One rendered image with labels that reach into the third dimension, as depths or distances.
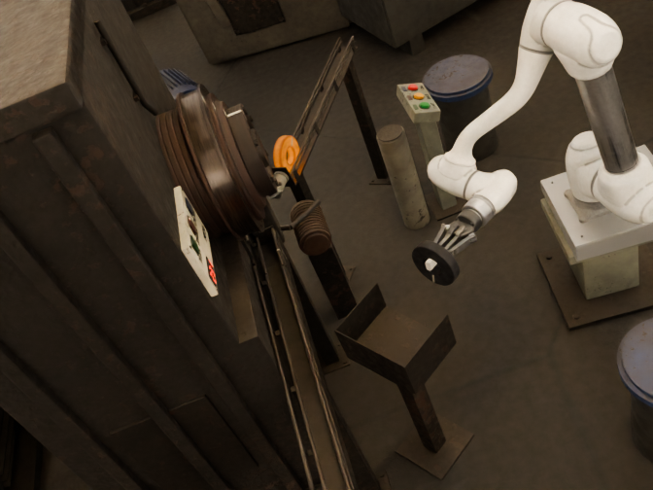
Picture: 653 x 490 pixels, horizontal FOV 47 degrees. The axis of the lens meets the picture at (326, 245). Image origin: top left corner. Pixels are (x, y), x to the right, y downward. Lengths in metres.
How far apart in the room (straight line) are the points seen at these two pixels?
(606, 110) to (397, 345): 0.89
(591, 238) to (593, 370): 0.49
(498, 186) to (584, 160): 0.32
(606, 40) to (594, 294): 1.19
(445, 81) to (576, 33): 1.48
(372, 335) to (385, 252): 1.12
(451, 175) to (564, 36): 0.59
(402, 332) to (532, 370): 0.72
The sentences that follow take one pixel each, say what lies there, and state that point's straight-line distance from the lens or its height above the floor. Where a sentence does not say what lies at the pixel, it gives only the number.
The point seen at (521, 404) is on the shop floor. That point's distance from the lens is 2.77.
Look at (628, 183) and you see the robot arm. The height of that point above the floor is 0.70.
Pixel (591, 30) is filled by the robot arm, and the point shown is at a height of 1.25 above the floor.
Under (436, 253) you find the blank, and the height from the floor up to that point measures 0.78.
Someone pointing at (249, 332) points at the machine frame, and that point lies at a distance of 2.08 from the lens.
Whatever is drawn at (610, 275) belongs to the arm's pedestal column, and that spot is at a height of 0.12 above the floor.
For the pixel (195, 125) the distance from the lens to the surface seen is 2.07.
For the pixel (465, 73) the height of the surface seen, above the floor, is 0.43.
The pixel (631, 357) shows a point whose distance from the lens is 2.34.
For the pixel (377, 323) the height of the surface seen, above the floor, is 0.61.
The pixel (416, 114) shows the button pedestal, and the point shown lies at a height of 0.61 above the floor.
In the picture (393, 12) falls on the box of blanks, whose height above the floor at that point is 0.33.
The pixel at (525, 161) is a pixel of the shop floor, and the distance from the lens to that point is 3.62.
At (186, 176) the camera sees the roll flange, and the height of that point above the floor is 1.23.
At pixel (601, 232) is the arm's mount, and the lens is 2.65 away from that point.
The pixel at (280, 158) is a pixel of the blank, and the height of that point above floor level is 0.75.
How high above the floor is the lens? 2.35
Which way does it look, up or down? 42 degrees down
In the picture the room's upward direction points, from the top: 24 degrees counter-clockwise
